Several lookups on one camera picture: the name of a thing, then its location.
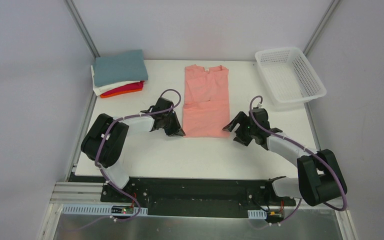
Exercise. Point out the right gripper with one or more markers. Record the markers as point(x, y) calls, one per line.
point(240, 127)

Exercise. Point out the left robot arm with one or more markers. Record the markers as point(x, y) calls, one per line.
point(104, 142)

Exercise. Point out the folded orange t-shirt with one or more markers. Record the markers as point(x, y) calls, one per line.
point(119, 92)

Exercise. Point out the left white slotted duct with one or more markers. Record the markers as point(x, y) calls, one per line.
point(103, 210)

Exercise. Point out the right white slotted duct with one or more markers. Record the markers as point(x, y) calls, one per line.
point(257, 214)

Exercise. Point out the folded blue-grey t-shirt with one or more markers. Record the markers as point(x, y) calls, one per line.
point(126, 66)

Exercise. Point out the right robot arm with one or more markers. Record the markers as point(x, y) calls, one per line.
point(319, 178)

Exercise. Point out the white slotted duct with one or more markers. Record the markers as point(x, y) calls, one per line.
point(103, 210)
point(257, 214)

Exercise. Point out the folded white t-shirt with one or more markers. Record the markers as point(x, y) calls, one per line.
point(98, 90)

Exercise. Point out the white plastic basket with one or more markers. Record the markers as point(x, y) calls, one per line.
point(288, 76)

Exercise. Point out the aluminium corner post right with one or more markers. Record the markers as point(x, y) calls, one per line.
point(328, 14)

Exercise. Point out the aluminium corner post left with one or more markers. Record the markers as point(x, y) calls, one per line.
point(74, 12)

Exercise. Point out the folded magenta t-shirt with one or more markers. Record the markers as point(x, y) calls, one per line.
point(131, 86)

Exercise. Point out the aluminium corner post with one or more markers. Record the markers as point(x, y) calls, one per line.
point(328, 14)
point(74, 12)

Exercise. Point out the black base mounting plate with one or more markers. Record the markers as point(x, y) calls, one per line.
point(180, 197)

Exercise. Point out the salmon pink t-shirt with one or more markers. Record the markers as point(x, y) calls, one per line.
point(206, 108)

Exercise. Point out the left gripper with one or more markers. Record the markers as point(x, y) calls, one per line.
point(169, 122)

